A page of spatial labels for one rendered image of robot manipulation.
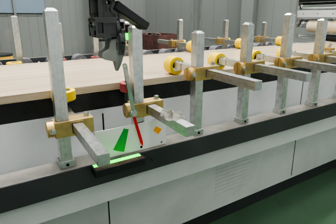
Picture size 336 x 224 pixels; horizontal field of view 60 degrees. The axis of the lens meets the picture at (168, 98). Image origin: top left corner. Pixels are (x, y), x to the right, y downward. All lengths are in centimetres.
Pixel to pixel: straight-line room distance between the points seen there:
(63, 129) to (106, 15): 36
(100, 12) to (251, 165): 132
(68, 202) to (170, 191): 60
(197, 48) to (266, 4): 713
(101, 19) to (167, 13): 789
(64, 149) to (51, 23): 37
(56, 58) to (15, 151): 43
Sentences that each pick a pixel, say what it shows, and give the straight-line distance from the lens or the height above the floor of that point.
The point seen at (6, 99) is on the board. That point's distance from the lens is 110.
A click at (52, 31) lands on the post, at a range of 87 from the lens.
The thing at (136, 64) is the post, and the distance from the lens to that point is 95.
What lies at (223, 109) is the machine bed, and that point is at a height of 69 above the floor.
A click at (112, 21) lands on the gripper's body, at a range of 81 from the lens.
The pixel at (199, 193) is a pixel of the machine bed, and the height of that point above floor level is 24.
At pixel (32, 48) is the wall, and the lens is 626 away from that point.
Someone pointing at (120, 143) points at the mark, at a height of 74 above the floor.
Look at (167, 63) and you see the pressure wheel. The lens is 129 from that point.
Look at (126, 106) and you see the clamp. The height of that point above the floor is 86.
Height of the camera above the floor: 115
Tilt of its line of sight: 16 degrees down
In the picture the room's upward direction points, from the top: straight up
